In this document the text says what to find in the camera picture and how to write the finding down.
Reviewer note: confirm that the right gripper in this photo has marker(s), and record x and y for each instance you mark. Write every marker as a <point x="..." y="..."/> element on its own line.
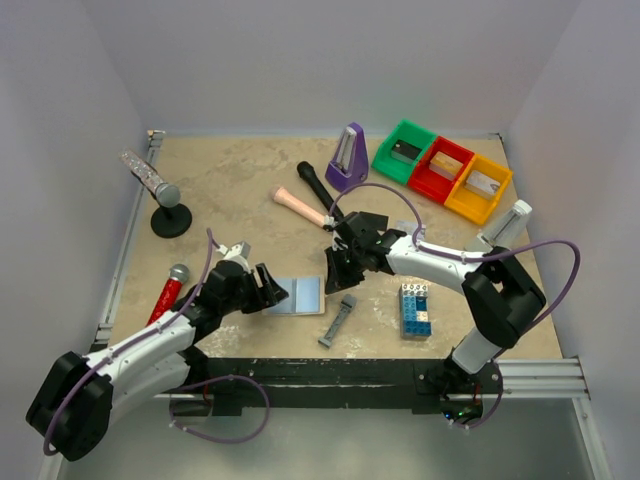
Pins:
<point x="347" y="251"/>

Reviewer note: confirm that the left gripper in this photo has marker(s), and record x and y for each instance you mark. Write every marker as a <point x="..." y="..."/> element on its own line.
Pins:
<point x="260" y="289"/>

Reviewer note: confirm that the beige card holder wallet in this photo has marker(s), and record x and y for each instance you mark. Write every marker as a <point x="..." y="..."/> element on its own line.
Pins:
<point x="305" y="297"/>

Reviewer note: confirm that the black credit card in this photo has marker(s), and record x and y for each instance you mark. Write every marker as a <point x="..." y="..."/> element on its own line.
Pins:
<point x="376" y="221"/>

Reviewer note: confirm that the white VIP credit card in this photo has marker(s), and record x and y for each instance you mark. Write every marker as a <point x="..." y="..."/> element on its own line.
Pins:
<point x="409" y="228"/>

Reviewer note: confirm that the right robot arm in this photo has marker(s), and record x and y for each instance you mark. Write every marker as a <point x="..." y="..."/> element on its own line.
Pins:
<point x="502" y="297"/>

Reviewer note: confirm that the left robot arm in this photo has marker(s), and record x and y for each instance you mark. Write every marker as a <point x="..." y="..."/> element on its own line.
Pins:
<point x="75" y="404"/>

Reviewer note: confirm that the black card in green bin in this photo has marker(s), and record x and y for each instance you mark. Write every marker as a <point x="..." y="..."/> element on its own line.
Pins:
<point x="405" y="152"/>

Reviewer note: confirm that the tan card in red bin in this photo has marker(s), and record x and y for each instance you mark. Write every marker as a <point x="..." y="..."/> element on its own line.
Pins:
<point x="445" y="166"/>

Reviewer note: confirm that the white card in yellow bin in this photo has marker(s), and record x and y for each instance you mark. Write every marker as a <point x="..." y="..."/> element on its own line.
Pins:
<point x="482" y="185"/>

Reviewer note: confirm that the grey truss beam piece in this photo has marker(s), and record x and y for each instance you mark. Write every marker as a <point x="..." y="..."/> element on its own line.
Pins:
<point x="347" y="305"/>

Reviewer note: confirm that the blue toy brick block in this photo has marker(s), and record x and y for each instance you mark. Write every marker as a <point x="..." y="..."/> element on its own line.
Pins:
<point x="413" y="307"/>

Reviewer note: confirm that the pink microphone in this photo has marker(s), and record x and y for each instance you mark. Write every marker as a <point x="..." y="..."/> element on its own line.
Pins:
<point x="282" y="196"/>

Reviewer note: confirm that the red glitter microphone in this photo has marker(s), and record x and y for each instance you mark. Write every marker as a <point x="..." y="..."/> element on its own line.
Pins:
<point x="178" y="275"/>

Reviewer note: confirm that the purple metronome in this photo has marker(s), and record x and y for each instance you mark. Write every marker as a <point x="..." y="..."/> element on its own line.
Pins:
<point x="350" y="163"/>

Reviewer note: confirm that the black microphone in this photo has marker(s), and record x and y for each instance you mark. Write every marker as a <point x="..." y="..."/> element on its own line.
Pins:
<point x="307" y="173"/>

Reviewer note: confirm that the black round microphone stand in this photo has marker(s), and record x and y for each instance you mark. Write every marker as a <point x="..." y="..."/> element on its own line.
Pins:
<point x="171" y="222"/>

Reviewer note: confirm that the red storage bin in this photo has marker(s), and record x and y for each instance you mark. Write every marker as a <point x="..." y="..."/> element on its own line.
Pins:
<point x="431" y="185"/>

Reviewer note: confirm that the glitter microphone on stand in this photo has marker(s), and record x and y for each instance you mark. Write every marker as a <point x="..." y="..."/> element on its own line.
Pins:
<point x="166" y="194"/>

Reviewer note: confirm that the yellow storage bin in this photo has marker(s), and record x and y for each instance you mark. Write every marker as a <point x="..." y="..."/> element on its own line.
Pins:
<point x="471" y="206"/>

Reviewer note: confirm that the green storage bin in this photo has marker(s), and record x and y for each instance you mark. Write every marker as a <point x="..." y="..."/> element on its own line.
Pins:
<point x="411" y="133"/>

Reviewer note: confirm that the white metronome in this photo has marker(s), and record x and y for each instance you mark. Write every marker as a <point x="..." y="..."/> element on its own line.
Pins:
<point x="502" y="231"/>

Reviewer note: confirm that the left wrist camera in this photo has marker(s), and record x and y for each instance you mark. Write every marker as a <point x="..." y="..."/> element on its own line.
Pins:
<point x="238" y="252"/>

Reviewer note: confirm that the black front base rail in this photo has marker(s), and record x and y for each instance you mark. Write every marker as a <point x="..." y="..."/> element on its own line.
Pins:
<point x="422" y="386"/>

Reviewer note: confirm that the aluminium frame rail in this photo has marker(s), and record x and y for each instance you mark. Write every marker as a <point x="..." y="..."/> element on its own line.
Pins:
<point x="107" y="317"/>

